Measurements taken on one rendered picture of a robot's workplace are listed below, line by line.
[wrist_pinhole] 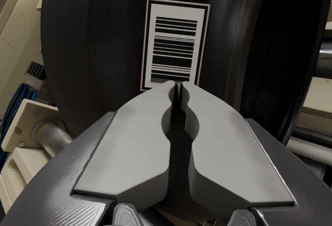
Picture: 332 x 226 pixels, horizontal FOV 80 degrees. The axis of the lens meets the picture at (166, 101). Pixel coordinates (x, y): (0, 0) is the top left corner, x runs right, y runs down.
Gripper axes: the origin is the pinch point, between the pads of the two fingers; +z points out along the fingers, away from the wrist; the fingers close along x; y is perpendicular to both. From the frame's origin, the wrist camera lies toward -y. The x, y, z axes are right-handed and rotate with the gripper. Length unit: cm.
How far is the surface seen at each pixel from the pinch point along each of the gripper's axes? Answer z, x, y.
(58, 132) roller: 15.4, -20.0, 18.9
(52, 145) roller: 12.4, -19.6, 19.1
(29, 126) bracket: 17.1, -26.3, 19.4
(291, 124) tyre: 24.7, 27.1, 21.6
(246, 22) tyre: 5.3, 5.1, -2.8
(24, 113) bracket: 17.5, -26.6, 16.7
